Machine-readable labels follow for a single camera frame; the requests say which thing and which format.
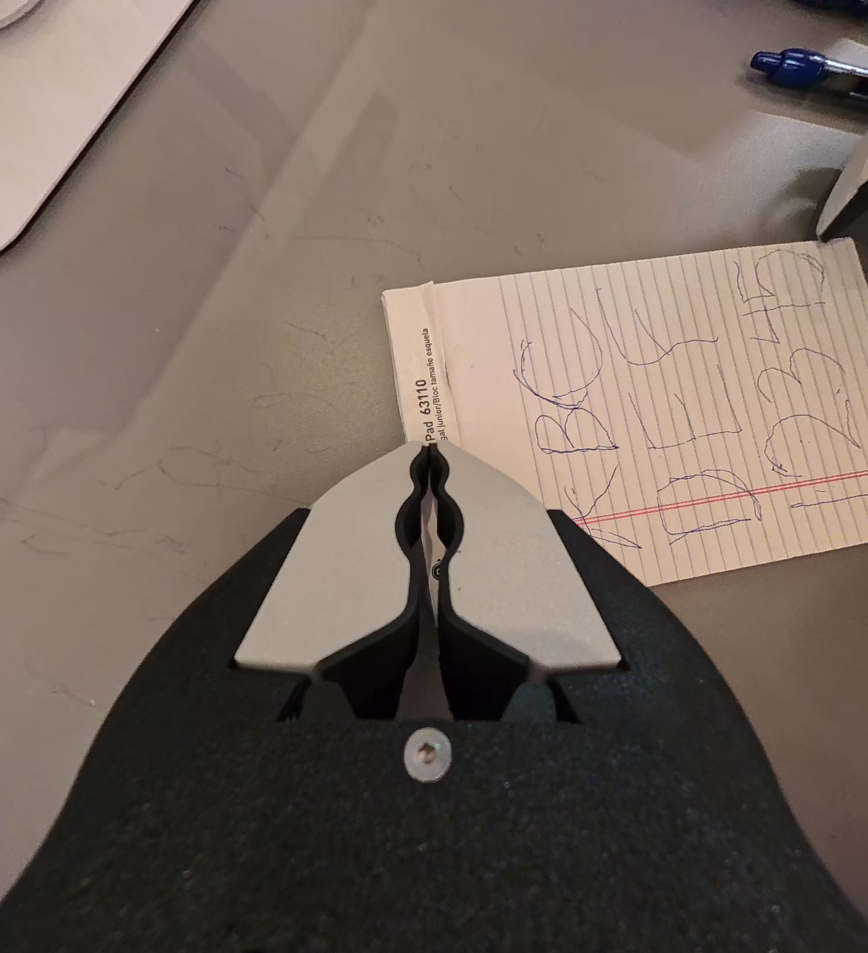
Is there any white document stand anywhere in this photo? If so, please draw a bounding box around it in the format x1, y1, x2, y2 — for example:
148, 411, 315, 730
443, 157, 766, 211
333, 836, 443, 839
0, 0, 200, 269

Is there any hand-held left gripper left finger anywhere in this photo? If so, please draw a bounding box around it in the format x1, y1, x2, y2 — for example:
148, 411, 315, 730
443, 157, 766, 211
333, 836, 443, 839
234, 443, 435, 719

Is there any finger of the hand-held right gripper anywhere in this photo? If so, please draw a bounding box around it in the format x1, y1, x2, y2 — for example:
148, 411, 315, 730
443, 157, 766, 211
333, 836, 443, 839
817, 70, 868, 243

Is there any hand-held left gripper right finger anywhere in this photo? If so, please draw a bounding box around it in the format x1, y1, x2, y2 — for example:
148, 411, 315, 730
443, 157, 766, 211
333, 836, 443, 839
430, 444, 623, 722

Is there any white lined notepad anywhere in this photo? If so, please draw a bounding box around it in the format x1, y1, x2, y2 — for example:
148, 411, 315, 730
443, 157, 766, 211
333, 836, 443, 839
380, 240, 868, 589

